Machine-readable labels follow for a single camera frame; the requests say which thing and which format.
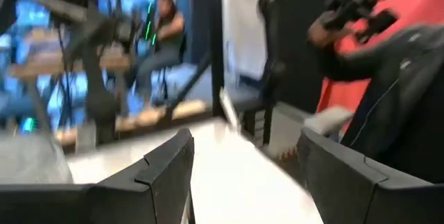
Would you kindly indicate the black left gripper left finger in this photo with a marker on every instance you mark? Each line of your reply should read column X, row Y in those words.
column 104, row 203

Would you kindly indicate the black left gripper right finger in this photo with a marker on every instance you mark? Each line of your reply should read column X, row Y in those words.
column 364, row 199

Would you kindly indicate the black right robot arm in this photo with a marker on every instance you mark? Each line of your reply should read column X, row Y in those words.
column 100, row 102

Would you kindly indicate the white paper sheet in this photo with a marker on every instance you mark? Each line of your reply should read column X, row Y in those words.
column 329, row 120

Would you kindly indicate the person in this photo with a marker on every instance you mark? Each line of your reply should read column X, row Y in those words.
column 409, row 95
column 170, row 30

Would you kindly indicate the wooden table side board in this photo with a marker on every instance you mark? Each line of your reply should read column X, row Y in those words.
column 187, row 107

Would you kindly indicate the person's hand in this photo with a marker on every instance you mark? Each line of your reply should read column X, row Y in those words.
column 320, row 33

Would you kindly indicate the black handheld device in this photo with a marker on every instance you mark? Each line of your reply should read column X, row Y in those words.
column 350, row 5

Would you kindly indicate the white panel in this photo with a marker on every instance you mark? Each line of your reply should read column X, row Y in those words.
column 246, row 26

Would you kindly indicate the black aluminium table frame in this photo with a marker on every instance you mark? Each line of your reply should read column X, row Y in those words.
column 189, row 85

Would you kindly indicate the black upright frame post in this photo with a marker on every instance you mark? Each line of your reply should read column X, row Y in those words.
column 216, row 43

